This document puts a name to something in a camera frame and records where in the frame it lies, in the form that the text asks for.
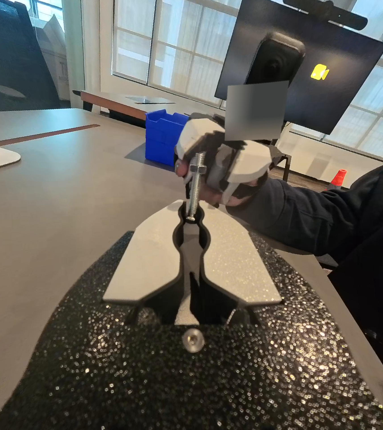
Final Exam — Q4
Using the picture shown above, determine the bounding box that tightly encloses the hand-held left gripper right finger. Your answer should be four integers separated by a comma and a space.
191, 203, 283, 325

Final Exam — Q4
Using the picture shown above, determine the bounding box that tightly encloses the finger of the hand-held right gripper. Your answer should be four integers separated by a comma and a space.
175, 120, 226, 185
221, 139, 273, 206

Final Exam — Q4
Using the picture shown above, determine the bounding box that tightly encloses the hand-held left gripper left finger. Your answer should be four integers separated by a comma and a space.
102, 199, 193, 325

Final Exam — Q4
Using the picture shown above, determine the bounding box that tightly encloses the blue plastic bin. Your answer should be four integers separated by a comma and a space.
145, 109, 192, 167

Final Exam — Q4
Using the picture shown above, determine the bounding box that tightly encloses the metal hex bolt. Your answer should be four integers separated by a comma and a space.
185, 151, 208, 220

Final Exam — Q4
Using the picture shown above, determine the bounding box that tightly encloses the person's right forearm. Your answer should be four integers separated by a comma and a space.
226, 178, 356, 267

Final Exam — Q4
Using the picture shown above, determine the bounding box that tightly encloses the person's right hand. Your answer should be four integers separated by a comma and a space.
175, 159, 269, 207

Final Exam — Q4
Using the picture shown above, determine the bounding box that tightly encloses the black video conference bar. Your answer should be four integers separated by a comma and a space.
283, 0, 368, 31

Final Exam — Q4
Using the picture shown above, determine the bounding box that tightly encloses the black flat screen monitor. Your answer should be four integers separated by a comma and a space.
214, 0, 383, 135

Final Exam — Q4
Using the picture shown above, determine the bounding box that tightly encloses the orange traffic cone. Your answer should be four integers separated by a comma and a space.
331, 169, 348, 191

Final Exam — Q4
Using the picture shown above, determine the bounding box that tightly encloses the gridded window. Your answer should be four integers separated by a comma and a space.
111, 0, 383, 162

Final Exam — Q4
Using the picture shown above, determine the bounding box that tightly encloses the low wood edged table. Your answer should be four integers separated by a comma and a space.
80, 90, 185, 128

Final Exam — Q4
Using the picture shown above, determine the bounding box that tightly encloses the person's dark clothed torso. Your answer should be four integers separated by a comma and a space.
326, 158, 383, 393

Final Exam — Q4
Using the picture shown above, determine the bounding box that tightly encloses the cardboard box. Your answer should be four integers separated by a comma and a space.
37, 14, 68, 101

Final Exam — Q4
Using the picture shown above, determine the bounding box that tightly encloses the black mesh office chair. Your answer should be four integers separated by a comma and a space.
0, 0, 61, 113

